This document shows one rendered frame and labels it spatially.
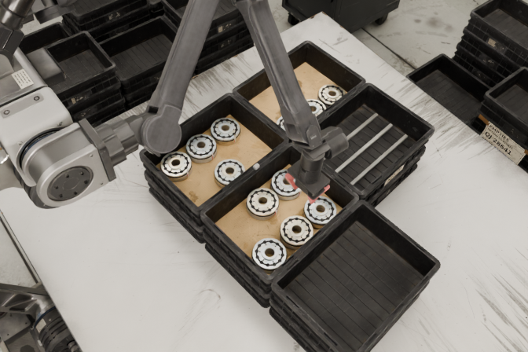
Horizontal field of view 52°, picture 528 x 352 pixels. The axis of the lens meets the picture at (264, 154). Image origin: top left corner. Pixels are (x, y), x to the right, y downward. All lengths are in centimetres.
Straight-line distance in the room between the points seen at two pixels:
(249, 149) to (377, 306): 67
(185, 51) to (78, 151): 30
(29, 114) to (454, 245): 140
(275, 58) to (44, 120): 51
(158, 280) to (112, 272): 15
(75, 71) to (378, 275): 170
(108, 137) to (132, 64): 177
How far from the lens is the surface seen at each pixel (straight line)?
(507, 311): 192
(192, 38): 115
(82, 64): 272
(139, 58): 286
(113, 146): 109
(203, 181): 179
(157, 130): 110
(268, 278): 152
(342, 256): 169
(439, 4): 402
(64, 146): 108
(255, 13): 122
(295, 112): 128
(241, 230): 170
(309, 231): 168
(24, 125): 111
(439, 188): 206
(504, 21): 320
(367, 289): 166
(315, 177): 139
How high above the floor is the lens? 232
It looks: 54 degrees down
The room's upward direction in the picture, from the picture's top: 3 degrees clockwise
